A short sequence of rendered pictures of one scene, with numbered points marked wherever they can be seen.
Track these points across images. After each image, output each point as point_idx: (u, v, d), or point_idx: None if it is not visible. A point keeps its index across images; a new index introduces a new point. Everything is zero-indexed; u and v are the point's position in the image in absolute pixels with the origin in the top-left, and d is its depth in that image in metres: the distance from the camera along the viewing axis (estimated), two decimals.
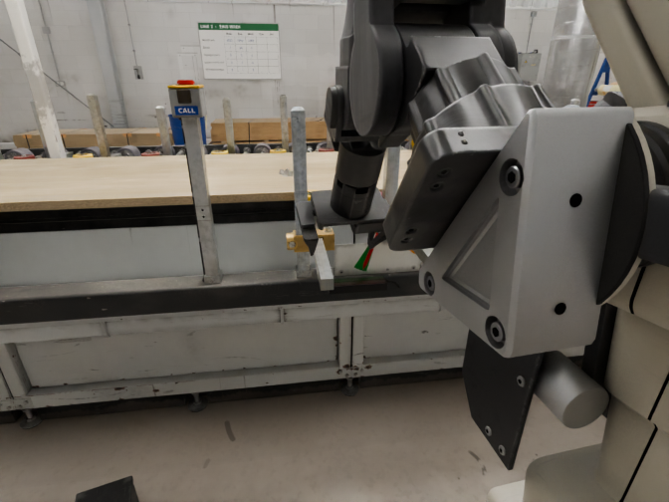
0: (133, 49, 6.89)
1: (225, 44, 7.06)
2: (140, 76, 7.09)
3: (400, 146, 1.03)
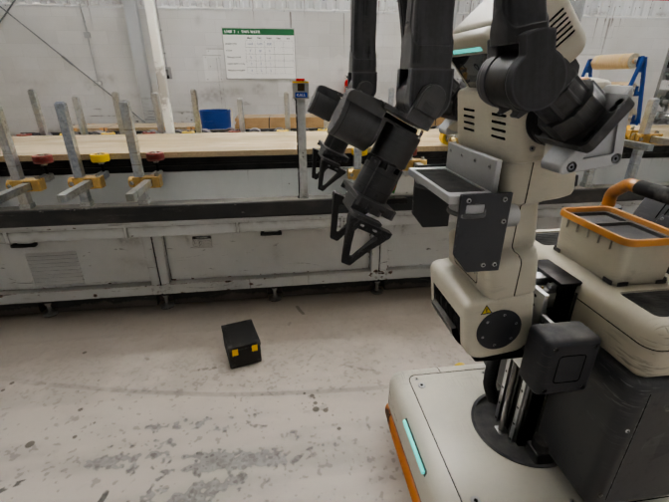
0: (164, 52, 7.66)
1: (246, 47, 7.84)
2: (169, 76, 7.87)
3: None
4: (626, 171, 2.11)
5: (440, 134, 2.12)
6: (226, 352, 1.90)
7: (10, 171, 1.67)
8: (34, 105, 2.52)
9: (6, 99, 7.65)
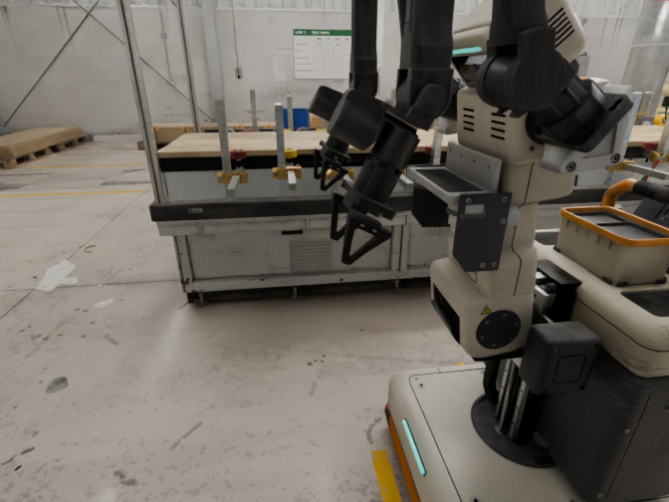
0: (236, 52, 7.83)
1: (316, 48, 8.00)
2: (240, 76, 8.04)
3: None
4: None
5: None
6: None
7: None
8: (253, 103, 2.69)
9: (82, 98, 7.82)
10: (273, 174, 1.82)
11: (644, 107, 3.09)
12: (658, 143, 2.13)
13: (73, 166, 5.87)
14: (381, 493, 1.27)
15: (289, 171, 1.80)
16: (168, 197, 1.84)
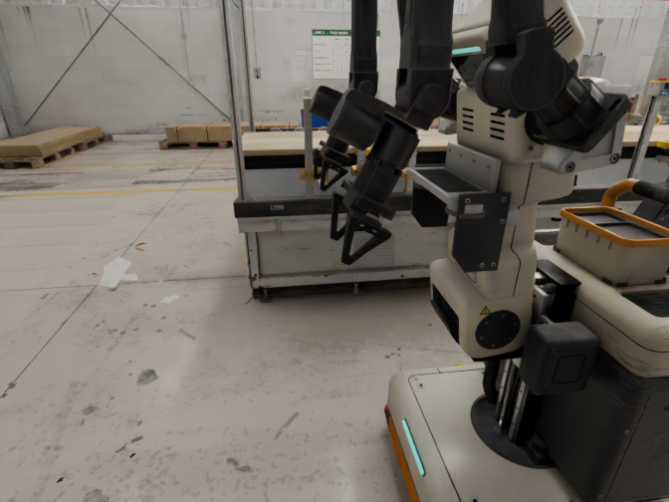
0: (256, 52, 7.88)
1: (334, 48, 8.05)
2: (258, 76, 8.08)
3: None
4: None
5: None
6: None
7: (410, 160, 1.89)
8: None
9: (102, 98, 7.87)
10: (352, 172, 1.86)
11: None
12: None
13: (100, 165, 5.91)
14: None
15: None
16: (250, 194, 1.88)
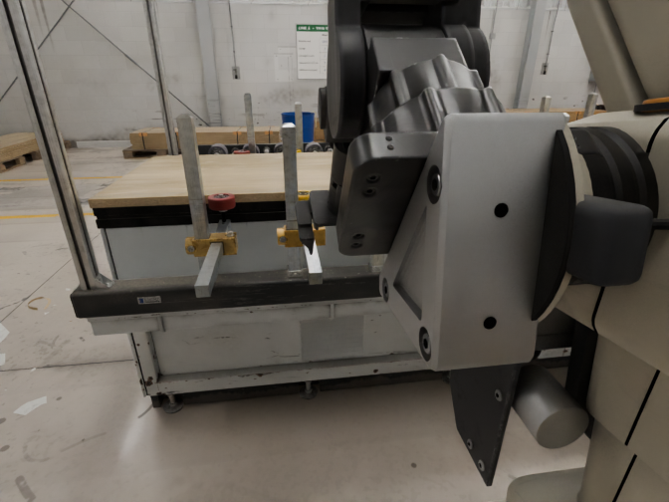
0: (234, 50, 7.11)
1: (321, 45, 7.28)
2: (237, 76, 7.31)
3: None
4: None
5: None
6: None
7: None
8: (248, 113, 1.97)
9: (63, 100, 7.09)
10: (278, 241, 1.09)
11: None
12: None
13: (46, 179, 5.14)
14: None
15: None
16: (106, 277, 1.11)
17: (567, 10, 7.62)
